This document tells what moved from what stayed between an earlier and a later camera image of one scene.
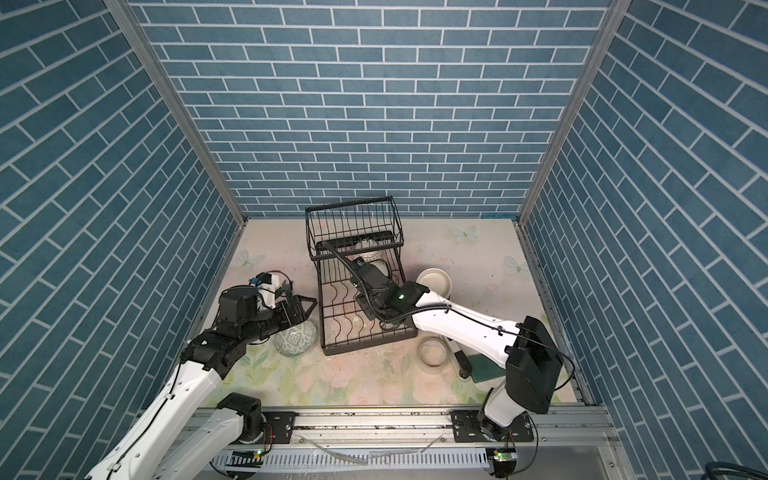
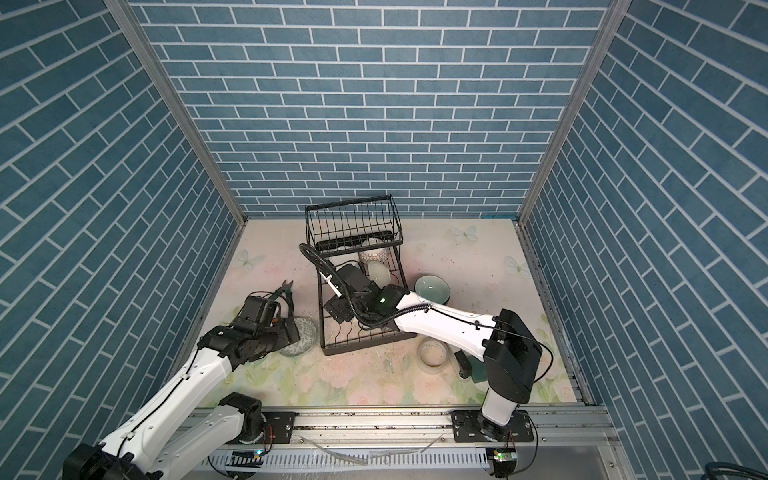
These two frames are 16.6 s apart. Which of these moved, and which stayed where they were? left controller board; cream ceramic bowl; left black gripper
Moved: left black gripper
Stayed: left controller board; cream ceramic bowl
